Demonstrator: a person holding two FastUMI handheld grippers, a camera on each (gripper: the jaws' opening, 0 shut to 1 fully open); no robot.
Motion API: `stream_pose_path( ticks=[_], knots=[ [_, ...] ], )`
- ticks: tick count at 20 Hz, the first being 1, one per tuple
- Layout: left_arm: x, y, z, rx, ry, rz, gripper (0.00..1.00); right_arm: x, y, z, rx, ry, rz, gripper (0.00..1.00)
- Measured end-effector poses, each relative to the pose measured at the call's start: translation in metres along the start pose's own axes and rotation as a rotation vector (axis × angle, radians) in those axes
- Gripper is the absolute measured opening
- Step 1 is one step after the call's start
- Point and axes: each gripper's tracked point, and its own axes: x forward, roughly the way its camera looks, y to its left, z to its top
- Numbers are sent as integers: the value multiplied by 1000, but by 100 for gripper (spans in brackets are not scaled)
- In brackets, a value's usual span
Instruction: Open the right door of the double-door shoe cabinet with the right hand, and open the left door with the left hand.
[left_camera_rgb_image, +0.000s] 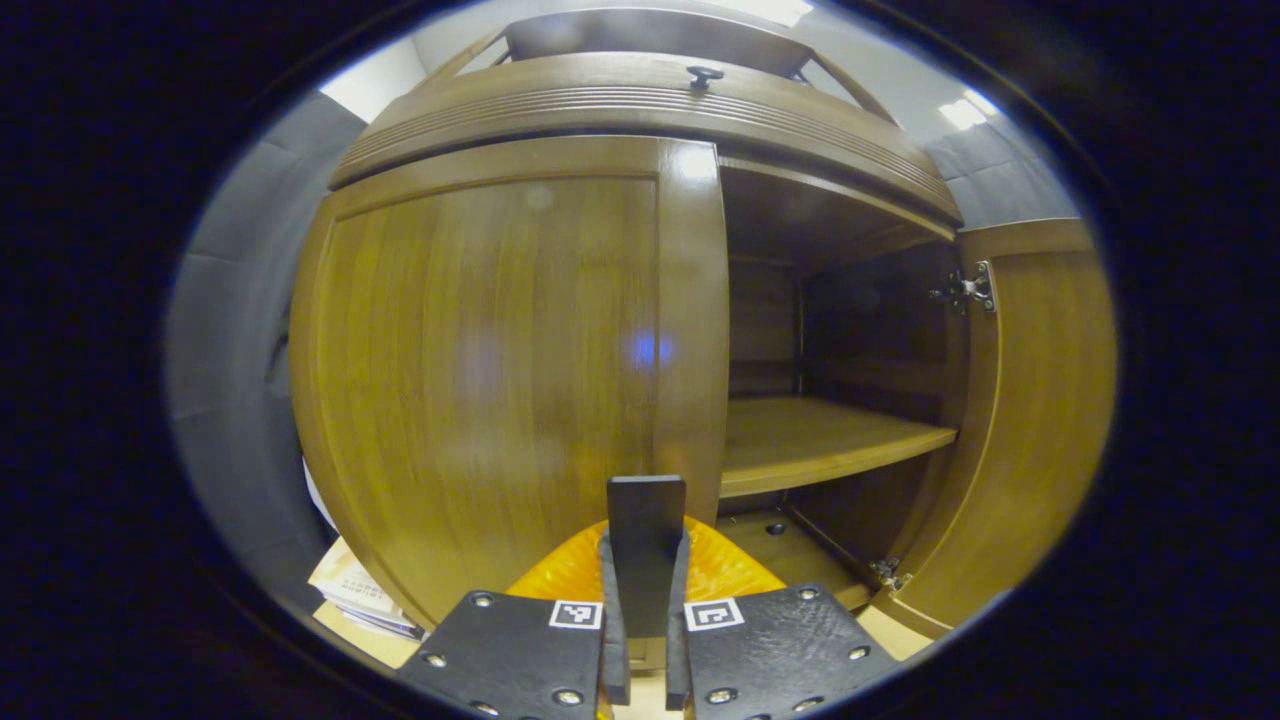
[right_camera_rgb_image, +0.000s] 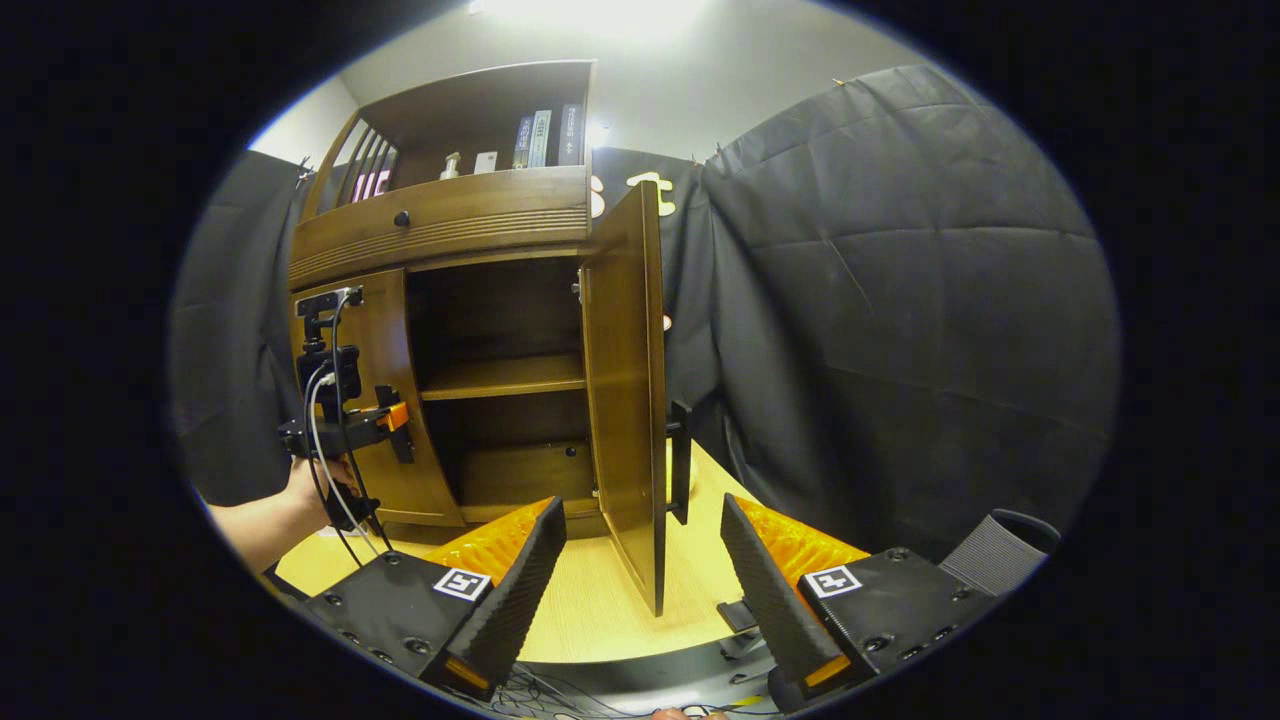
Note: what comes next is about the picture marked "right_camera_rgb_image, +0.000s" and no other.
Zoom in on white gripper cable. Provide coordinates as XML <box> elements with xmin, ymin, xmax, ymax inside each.
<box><xmin>304</xmin><ymin>290</ymin><xmax>387</xmax><ymax>557</ymax></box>

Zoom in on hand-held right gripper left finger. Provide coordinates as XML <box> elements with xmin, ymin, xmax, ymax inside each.
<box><xmin>300</xmin><ymin>496</ymin><xmax>568</xmax><ymax>701</ymax></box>

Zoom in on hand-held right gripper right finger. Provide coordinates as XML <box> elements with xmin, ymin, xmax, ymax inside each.
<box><xmin>720</xmin><ymin>493</ymin><xmax>1001</xmax><ymax>713</ymax></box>

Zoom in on wooden double-door shoe cabinet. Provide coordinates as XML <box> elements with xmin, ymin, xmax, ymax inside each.
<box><xmin>288</xmin><ymin>60</ymin><xmax>601</xmax><ymax>531</ymax></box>

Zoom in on grey ribbed object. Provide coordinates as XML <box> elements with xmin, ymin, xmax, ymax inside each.
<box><xmin>938</xmin><ymin>508</ymin><xmax>1061</xmax><ymax>598</ymax></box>

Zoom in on large ceiling light panel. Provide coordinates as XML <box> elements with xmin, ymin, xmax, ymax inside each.
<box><xmin>470</xmin><ymin>0</ymin><xmax>716</xmax><ymax>46</ymax></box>

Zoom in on wooden drawer with black knob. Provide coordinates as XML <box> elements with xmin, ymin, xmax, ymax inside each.
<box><xmin>290</xmin><ymin>165</ymin><xmax>593</xmax><ymax>291</ymax></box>

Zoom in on black backdrop cloth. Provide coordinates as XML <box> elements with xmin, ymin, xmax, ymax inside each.
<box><xmin>168</xmin><ymin>65</ymin><xmax>1121</xmax><ymax>561</ymax></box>

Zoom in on tangle of thin cables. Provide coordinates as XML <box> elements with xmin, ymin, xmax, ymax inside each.
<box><xmin>480</xmin><ymin>665</ymin><xmax>601</xmax><ymax>719</ymax></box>

